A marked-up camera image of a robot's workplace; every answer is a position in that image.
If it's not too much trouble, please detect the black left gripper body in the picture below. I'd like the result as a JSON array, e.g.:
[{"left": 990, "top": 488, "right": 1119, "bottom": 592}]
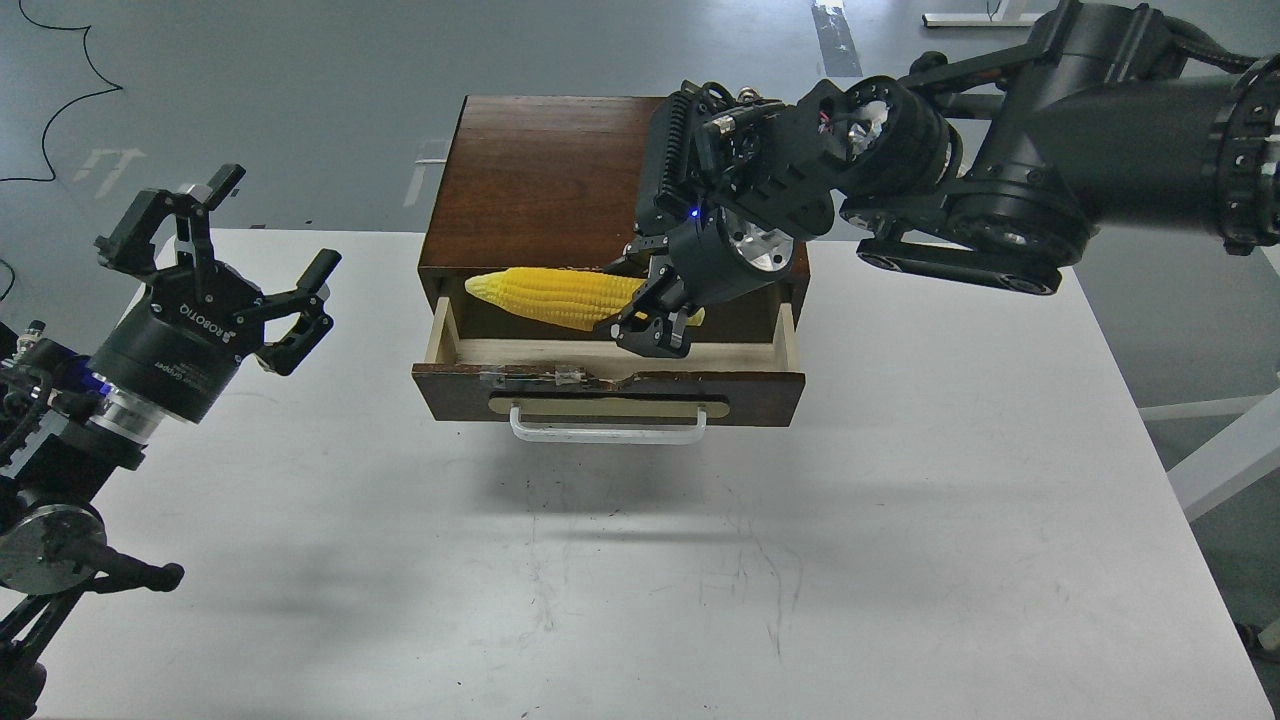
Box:
[{"left": 90, "top": 272, "right": 262, "bottom": 423}]

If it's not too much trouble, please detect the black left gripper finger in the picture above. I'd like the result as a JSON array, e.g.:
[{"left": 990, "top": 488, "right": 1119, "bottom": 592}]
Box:
[
  {"left": 236, "top": 249, "right": 342, "bottom": 375},
  {"left": 95, "top": 164, "right": 247, "bottom": 291}
]

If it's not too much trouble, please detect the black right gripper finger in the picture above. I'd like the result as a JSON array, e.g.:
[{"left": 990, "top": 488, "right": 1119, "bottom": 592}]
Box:
[
  {"left": 596, "top": 263, "right": 696, "bottom": 359},
  {"left": 602, "top": 236, "right": 676, "bottom": 278}
]

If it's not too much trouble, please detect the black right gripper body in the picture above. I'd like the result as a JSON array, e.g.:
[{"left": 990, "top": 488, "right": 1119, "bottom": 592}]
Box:
[{"left": 668, "top": 208, "right": 797, "bottom": 307}]

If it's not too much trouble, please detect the yellow corn cob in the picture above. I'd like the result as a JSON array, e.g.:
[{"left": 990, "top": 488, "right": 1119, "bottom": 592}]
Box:
[{"left": 463, "top": 266, "right": 644, "bottom": 331}]

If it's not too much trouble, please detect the wooden drawer with white handle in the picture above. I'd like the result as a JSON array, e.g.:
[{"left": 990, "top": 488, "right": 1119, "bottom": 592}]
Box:
[{"left": 411, "top": 291, "right": 805, "bottom": 427}]

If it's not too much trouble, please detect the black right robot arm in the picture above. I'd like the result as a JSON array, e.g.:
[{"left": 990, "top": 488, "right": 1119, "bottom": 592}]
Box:
[{"left": 609, "top": 1, "right": 1277, "bottom": 357}]

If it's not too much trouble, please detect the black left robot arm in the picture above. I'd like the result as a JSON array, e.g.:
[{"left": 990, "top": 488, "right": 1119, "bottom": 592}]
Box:
[{"left": 1, "top": 164, "right": 340, "bottom": 719}]

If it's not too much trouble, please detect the dark wooden cabinet box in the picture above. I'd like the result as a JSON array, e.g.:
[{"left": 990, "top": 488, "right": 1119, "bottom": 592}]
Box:
[{"left": 417, "top": 96, "right": 809, "bottom": 346}]

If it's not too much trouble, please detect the grey tape strip on floor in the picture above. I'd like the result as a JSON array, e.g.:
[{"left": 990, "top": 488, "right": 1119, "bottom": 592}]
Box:
[{"left": 812, "top": 1, "right": 863, "bottom": 78}]

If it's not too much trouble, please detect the white table leg base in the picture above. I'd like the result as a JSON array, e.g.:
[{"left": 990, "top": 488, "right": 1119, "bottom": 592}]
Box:
[{"left": 922, "top": 0, "right": 1044, "bottom": 29}]

